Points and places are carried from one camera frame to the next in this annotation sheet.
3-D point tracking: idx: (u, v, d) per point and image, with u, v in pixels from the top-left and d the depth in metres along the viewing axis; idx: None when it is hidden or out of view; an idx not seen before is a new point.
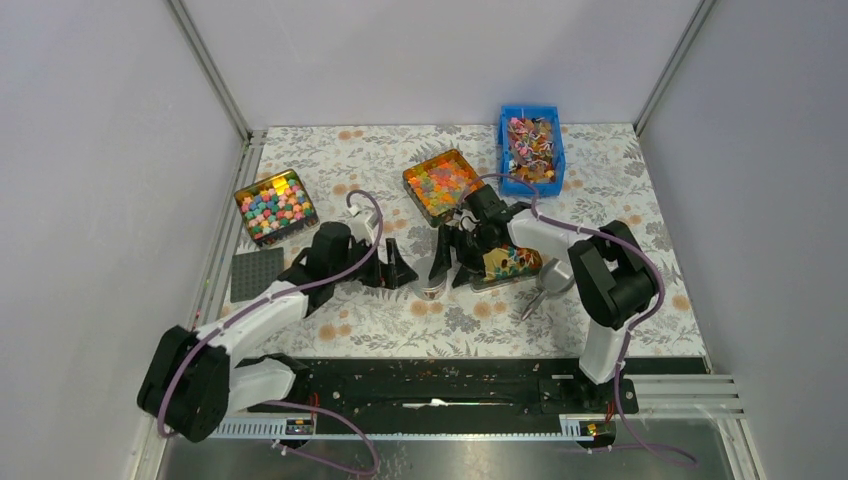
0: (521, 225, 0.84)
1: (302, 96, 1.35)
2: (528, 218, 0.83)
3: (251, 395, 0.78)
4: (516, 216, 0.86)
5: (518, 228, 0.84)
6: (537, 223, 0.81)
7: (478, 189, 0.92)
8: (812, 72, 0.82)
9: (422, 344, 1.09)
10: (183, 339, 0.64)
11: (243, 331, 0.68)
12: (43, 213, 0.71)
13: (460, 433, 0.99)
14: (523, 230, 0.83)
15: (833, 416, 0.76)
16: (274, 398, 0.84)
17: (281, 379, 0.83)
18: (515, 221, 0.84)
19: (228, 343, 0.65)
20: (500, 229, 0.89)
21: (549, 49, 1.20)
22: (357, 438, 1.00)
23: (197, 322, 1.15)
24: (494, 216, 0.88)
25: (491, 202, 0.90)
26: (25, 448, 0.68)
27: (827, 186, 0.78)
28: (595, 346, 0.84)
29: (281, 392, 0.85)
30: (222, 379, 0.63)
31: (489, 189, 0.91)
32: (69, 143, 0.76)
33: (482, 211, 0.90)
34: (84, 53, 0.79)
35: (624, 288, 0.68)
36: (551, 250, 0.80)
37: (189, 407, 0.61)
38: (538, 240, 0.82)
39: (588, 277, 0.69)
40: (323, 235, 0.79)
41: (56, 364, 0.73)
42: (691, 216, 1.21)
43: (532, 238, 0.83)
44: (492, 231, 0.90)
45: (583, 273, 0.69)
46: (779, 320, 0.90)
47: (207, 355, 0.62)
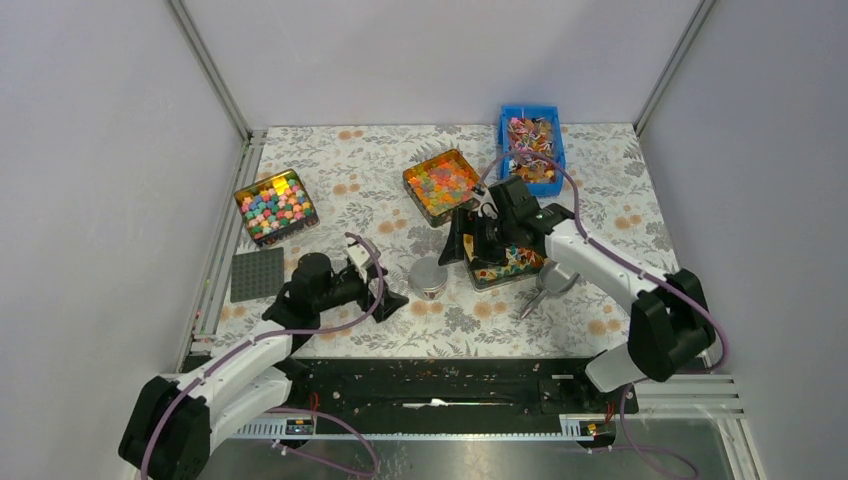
0: (562, 244, 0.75)
1: (301, 95, 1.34)
2: (574, 240, 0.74)
3: (250, 412, 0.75)
4: (558, 227, 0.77)
5: (558, 246, 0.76)
6: (587, 251, 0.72)
7: (506, 181, 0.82)
8: (811, 72, 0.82)
9: (422, 344, 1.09)
10: (163, 389, 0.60)
11: (224, 378, 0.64)
12: (45, 213, 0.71)
13: (460, 433, 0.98)
14: (565, 250, 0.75)
15: (833, 417, 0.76)
16: (278, 401, 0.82)
17: (277, 389, 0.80)
18: (557, 237, 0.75)
19: (209, 393, 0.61)
20: (532, 234, 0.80)
21: (550, 48, 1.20)
22: (355, 438, 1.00)
23: (197, 323, 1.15)
24: (529, 221, 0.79)
25: (522, 199, 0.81)
26: (26, 447, 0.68)
27: (826, 187, 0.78)
28: (607, 364, 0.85)
29: (282, 395, 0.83)
30: (206, 429, 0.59)
31: (518, 184, 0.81)
32: (70, 143, 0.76)
33: (509, 209, 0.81)
34: (85, 53, 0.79)
35: (681, 347, 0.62)
36: (595, 281, 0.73)
37: (170, 459, 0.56)
38: (582, 266, 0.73)
39: (645, 331, 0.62)
40: (302, 275, 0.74)
41: (58, 364, 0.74)
42: (692, 216, 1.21)
43: (574, 261, 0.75)
44: (523, 236, 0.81)
45: (641, 325, 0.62)
46: (779, 321, 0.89)
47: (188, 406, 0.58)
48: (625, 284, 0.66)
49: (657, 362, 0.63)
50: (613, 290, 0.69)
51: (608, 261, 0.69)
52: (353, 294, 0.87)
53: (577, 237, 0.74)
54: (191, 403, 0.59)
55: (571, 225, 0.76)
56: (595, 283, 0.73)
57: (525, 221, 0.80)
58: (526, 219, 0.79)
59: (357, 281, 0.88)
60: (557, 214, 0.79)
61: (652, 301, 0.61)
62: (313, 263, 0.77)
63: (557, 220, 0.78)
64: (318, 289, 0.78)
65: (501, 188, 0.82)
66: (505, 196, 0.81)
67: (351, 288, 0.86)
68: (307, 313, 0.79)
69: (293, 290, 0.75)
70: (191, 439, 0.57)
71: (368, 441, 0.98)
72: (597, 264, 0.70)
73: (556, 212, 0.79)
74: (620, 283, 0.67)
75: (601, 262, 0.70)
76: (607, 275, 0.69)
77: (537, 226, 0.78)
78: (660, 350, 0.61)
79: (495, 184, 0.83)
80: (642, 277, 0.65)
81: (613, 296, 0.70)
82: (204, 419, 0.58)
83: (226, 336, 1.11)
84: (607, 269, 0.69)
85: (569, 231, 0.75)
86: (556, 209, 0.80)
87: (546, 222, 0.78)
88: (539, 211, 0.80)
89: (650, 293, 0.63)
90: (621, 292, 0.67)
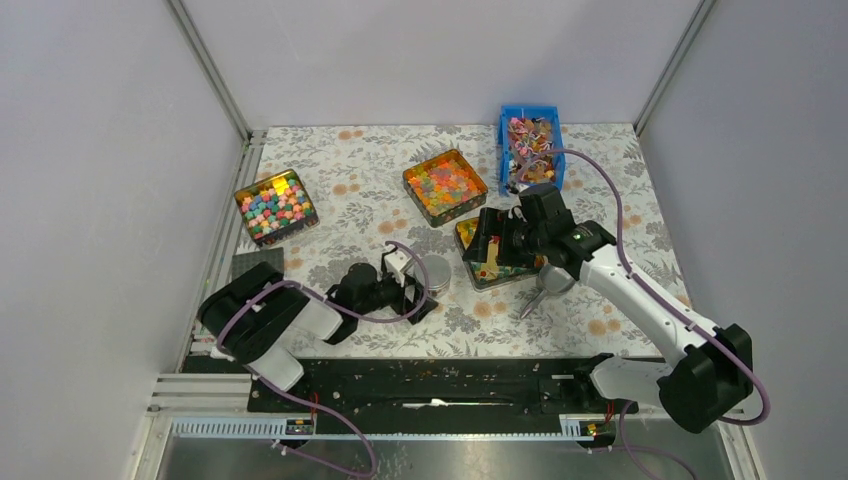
0: (600, 274, 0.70)
1: (302, 96, 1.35)
2: (615, 271, 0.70)
3: (269, 362, 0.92)
4: (599, 252, 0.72)
5: (596, 276, 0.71)
6: (629, 287, 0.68)
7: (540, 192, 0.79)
8: (812, 72, 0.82)
9: (422, 344, 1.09)
10: (270, 274, 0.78)
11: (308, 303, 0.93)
12: (43, 213, 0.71)
13: (459, 433, 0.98)
14: (604, 280, 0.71)
15: (835, 417, 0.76)
16: (280, 386, 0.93)
17: (293, 367, 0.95)
18: (597, 266, 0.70)
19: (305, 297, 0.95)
20: (566, 254, 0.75)
21: (550, 48, 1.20)
22: (356, 438, 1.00)
23: (198, 322, 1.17)
24: (566, 241, 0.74)
25: (556, 213, 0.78)
26: (25, 447, 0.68)
27: (827, 187, 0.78)
28: (624, 375, 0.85)
29: (286, 381, 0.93)
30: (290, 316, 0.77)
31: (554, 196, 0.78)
32: (68, 143, 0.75)
33: (542, 222, 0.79)
34: (85, 52, 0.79)
35: (722, 404, 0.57)
36: (633, 317, 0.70)
37: (255, 322, 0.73)
38: (620, 299, 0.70)
39: (686, 386, 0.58)
40: (351, 283, 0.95)
41: (57, 363, 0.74)
42: (692, 216, 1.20)
43: (612, 293, 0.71)
44: (557, 255, 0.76)
45: (683, 380, 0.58)
46: (780, 321, 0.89)
47: (285, 295, 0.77)
48: (671, 334, 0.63)
49: (692, 415, 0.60)
50: (654, 334, 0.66)
51: (652, 303, 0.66)
52: (389, 298, 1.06)
53: (618, 268, 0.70)
54: (289, 292, 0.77)
55: (612, 251, 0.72)
56: (633, 320, 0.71)
57: (559, 238, 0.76)
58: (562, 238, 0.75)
59: (395, 286, 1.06)
60: (598, 237, 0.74)
61: (700, 359, 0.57)
62: (362, 274, 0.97)
63: (595, 242, 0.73)
64: (361, 295, 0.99)
65: (535, 198, 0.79)
66: (539, 206, 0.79)
67: (389, 293, 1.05)
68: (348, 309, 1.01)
69: (341, 291, 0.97)
70: (282, 314, 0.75)
71: (369, 441, 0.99)
72: (640, 305, 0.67)
73: (597, 234, 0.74)
74: (666, 332, 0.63)
75: (644, 303, 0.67)
76: (650, 318, 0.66)
77: (574, 248, 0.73)
78: (699, 406, 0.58)
79: (529, 193, 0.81)
80: (690, 330, 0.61)
81: (653, 338, 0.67)
82: (295, 306, 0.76)
83: None
84: (653, 314, 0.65)
85: (611, 260, 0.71)
86: (595, 230, 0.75)
87: (584, 245, 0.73)
88: (577, 231, 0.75)
89: (699, 350, 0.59)
90: (664, 340, 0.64)
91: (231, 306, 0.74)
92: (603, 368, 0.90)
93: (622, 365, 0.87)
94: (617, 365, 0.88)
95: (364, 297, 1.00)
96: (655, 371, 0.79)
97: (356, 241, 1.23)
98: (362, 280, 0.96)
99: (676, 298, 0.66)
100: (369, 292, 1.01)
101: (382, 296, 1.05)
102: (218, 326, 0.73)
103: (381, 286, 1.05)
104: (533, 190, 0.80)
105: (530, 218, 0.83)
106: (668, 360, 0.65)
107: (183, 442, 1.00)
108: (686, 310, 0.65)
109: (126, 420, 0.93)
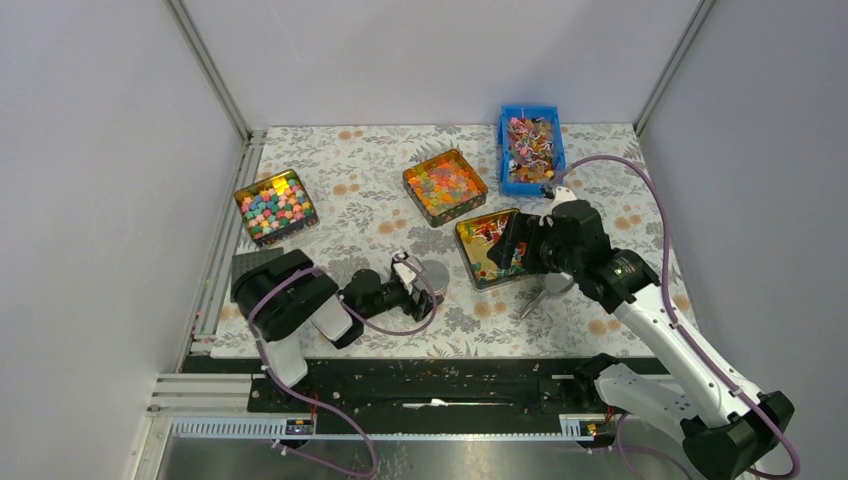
0: (641, 318, 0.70)
1: (302, 96, 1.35)
2: (657, 318, 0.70)
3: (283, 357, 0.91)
4: (641, 293, 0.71)
5: (637, 319, 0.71)
6: (671, 337, 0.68)
7: (579, 218, 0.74)
8: (813, 71, 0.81)
9: (422, 344, 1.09)
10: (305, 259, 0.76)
11: None
12: (43, 212, 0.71)
13: (459, 433, 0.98)
14: (644, 325, 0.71)
15: (834, 416, 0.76)
16: (288, 379, 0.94)
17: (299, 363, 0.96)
18: (638, 310, 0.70)
19: None
20: (604, 286, 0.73)
21: (550, 48, 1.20)
22: (359, 438, 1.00)
23: (198, 322, 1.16)
24: (607, 276, 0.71)
25: (593, 238, 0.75)
26: (23, 448, 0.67)
27: (828, 186, 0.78)
28: (633, 390, 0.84)
29: (293, 375, 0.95)
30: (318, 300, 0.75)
31: (591, 221, 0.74)
32: (68, 141, 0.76)
33: (578, 246, 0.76)
34: (84, 51, 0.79)
35: (749, 462, 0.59)
36: (671, 369, 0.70)
37: (287, 301, 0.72)
38: (659, 348, 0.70)
39: (719, 449, 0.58)
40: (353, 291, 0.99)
41: (57, 363, 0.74)
42: (692, 216, 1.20)
43: (651, 339, 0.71)
44: (593, 287, 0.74)
45: (717, 443, 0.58)
46: (780, 321, 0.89)
47: (317, 281, 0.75)
48: (715, 397, 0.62)
49: (718, 470, 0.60)
50: (692, 390, 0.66)
51: (695, 360, 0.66)
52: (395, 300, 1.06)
53: (661, 315, 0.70)
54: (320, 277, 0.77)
55: (655, 292, 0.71)
56: (669, 371, 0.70)
57: (597, 270, 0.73)
58: (602, 271, 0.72)
59: (400, 289, 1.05)
60: (638, 272, 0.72)
61: (742, 429, 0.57)
62: (364, 280, 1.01)
63: (637, 281, 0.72)
64: (367, 302, 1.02)
65: (573, 221, 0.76)
66: (578, 229, 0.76)
67: (395, 296, 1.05)
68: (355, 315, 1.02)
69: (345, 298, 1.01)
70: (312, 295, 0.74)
71: (372, 442, 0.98)
72: (681, 358, 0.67)
73: (638, 268, 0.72)
74: (708, 394, 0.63)
75: (686, 356, 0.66)
76: (691, 375, 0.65)
77: (615, 284, 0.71)
78: (728, 467, 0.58)
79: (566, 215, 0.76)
80: (735, 396, 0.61)
81: (690, 393, 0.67)
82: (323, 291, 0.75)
83: (226, 336, 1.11)
84: (696, 373, 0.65)
85: (653, 305, 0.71)
86: (635, 262, 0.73)
87: (625, 282, 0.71)
88: (617, 263, 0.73)
89: (742, 419, 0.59)
90: (705, 400, 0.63)
91: (263, 286, 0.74)
92: (612, 379, 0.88)
93: (632, 382, 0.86)
94: (628, 380, 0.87)
95: (368, 301, 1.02)
96: (675, 405, 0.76)
97: (356, 241, 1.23)
98: (363, 288, 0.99)
99: (719, 357, 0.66)
100: (373, 297, 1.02)
101: (387, 300, 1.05)
102: (249, 305, 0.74)
103: (387, 292, 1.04)
104: (570, 211, 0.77)
105: (567, 238, 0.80)
106: (703, 417, 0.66)
107: (183, 443, 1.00)
108: (729, 372, 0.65)
109: (125, 420, 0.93)
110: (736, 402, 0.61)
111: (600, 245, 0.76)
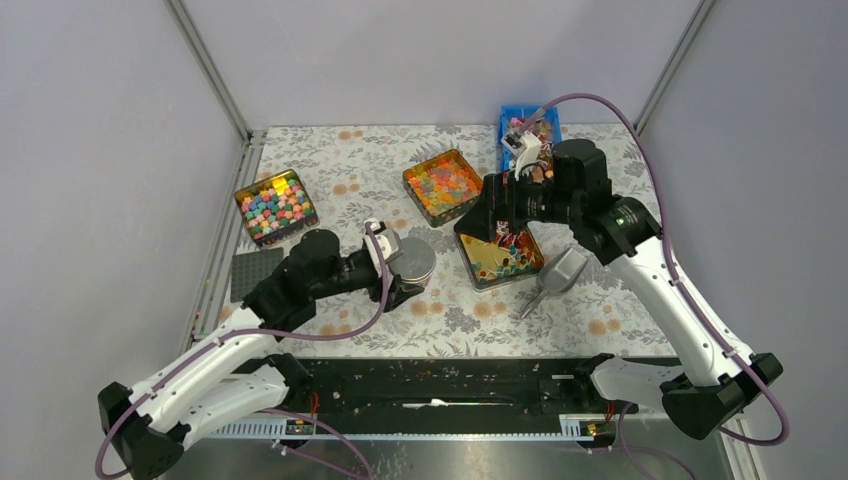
0: (641, 274, 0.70)
1: (302, 96, 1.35)
2: (657, 274, 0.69)
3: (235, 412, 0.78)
4: (642, 247, 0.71)
5: (636, 275, 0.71)
6: (670, 295, 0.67)
7: (584, 160, 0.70)
8: (811, 72, 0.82)
9: (422, 344, 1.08)
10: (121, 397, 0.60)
11: (177, 389, 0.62)
12: (45, 212, 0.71)
13: (460, 433, 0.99)
14: (643, 282, 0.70)
15: (833, 416, 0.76)
16: (271, 404, 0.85)
17: (271, 394, 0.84)
18: (638, 265, 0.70)
19: (157, 410, 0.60)
20: (603, 237, 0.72)
21: (549, 49, 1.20)
22: (334, 438, 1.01)
23: (197, 322, 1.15)
24: (608, 226, 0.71)
25: (596, 184, 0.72)
26: (23, 450, 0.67)
27: (826, 187, 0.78)
28: (624, 377, 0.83)
29: (277, 398, 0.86)
30: (152, 443, 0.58)
31: (597, 166, 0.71)
32: (70, 141, 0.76)
33: (579, 191, 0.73)
34: (85, 54, 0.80)
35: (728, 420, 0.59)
36: (665, 327, 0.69)
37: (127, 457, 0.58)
38: (656, 306, 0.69)
39: (703, 408, 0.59)
40: (300, 253, 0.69)
41: (58, 364, 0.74)
42: (692, 216, 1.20)
43: (649, 296, 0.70)
44: (591, 237, 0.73)
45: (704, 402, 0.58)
46: (780, 321, 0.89)
47: (132, 425, 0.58)
48: (707, 358, 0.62)
49: (696, 427, 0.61)
50: (684, 350, 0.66)
51: (692, 320, 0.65)
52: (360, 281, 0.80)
53: (662, 271, 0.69)
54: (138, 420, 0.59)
55: (657, 246, 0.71)
56: (664, 329, 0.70)
57: (599, 220, 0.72)
58: (603, 220, 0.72)
59: (368, 267, 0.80)
60: (640, 223, 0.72)
61: (731, 389, 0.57)
62: (317, 241, 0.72)
63: (638, 235, 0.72)
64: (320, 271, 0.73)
65: (575, 163, 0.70)
66: (580, 172, 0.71)
67: (359, 276, 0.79)
68: (300, 295, 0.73)
69: (288, 269, 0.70)
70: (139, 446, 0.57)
71: (352, 442, 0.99)
72: (676, 318, 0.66)
73: (640, 219, 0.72)
74: (701, 355, 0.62)
75: (683, 315, 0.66)
76: (685, 335, 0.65)
77: (615, 234, 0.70)
78: (708, 424, 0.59)
79: (568, 155, 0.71)
80: (728, 357, 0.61)
81: (681, 352, 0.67)
82: (149, 437, 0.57)
83: None
84: (690, 333, 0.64)
85: (654, 261, 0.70)
86: (637, 212, 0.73)
87: (626, 232, 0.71)
88: (619, 213, 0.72)
89: (732, 380, 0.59)
90: (696, 360, 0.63)
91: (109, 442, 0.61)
92: (605, 369, 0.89)
93: (624, 367, 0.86)
94: (620, 366, 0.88)
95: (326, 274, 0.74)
96: (658, 375, 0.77)
97: (356, 240, 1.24)
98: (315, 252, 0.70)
99: (716, 319, 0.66)
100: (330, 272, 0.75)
101: (349, 278, 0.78)
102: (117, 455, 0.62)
103: (349, 268, 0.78)
104: (573, 152, 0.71)
105: (564, 182, 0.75)
106: (691, 377, 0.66)
107: None
108: (725, 333, 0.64)
109: None
110: (728, 363, 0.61)
111: (599, 192, 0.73)
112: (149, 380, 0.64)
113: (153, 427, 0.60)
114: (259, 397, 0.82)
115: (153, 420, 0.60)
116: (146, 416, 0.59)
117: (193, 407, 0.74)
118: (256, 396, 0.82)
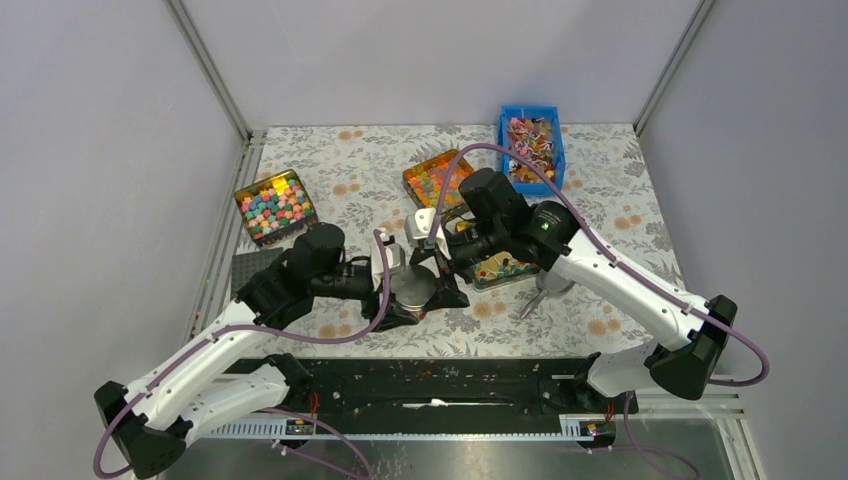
0: (582, 268, 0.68)
1: (302, 96, 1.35)
2: (597, 263, 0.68)
3: (234, 412, 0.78)
4: (575, 243, 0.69)
5: (578, 270, 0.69)
6: (616, 277, 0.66)
7: (487, 186, 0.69)
8: (810, 71, 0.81)
9: (422, 344, 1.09)
10: (115, 399, 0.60)
11: (171, 390, 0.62)
12: (43, 215, 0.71)
13: (459, 433, 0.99)
14: (587, 273, 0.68)
15: (834, 417, 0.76)
16: (271, 404, 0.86)
17: (270, 394, 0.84)
18: (577, 261, 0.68)
19: (151, 412, 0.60)
20: (536, 247, 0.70)
21: (549, 49, 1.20)
22: (334, 438, 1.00)
23: (197, 323, 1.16)
24: (536, 234, 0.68)
25: (509, 202, 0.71)
26: (24, 448, 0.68)
27: (824, 187, 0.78)
28: (614, 368, 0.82)
29: (277, 398, 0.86)
30: (148, 442, 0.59)
31: (501, 186, 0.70)
32: (69, 142, 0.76)
33: (496, 215, 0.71)
34: (84, 54, 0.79)
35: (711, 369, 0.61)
36: (622, 305, 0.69)
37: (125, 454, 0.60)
38: (608, 290, 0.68)
39: (688, 368, 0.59)
40: (306, 242, 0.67)
41: (58, 364, 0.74)
42: (692, 216, 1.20)
43: (597, 284, 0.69)
44: (527, 250, 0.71)
45: (685, 363, 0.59)
46: (779, 321, 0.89)
47: (127, 426, 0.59)
48: (671, 322, 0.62)
49: (692, 389, 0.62)
50: (647, 319, 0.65)
51: (644, 291, 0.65)
52: (355, 292, 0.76)
53: (600, 258, 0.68)
54: (132, 421, 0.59)
55: (583, 237, 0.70)
56: (621, 307, 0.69)
57: (527, 231, 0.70)
58: (530, 231, 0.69)
59: (365, 278, 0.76)
60: (564, 221, 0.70)
61: (704, 344, 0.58)
62: (322, 234, 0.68)
63: (567, 233, 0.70)
64: (322, 266, 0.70)
65: (482, 192, 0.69)
66: (489, 199, 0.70)
67: (357, 285, 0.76)
68: (298, 290, 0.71)
69: (292, 260, 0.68)
70: (134, 446, 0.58)
71: (353, 442, 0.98)
72: (631, 295, 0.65)
73: (563, 218, 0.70)
74: (664, 320, 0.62)
75: (634, 291, 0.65)
76: (644, 308, 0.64)
77: (546, 241, 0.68)
78: (699, 381, 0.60)
79: (470, 188, 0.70)
80: (688, 313, 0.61)
81: (646, 323, 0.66)
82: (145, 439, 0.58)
83: None
84: (648, 304, 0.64)
85: (588, 251, 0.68)
86: (559, 212, 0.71)
87: (554, 234, 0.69)
88: (542, 218, 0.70)
89: (701, 335, 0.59)
90: (663, 327, 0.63)
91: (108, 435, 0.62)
92: (597, 369, 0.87)
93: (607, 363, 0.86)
94: (606, 362, 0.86)
95: (327, 268, 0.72)
96: (641, 354, 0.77)
97: (356, 241, 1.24)
98: (321, 243, 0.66)
99: (662, 281, 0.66)
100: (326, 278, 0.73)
101: (344, 285, 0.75)
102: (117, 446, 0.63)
103: (348, 275, 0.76)
104: (476, 182, 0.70)
105: (480, 214, 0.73)
106: (662, 343, 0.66)
107: None
108: (676, 291, 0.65)
109: None
110: (692, 321, 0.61)
111: (517, 208, 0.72)
112: (145, 378, 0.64)
113: (150, 425, 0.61)
114: (260, 396, 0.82)
115: (149, 419, 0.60)
116: (141, 416, 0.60)
117: (194, 406, 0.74)
118: (257, 395, 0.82)
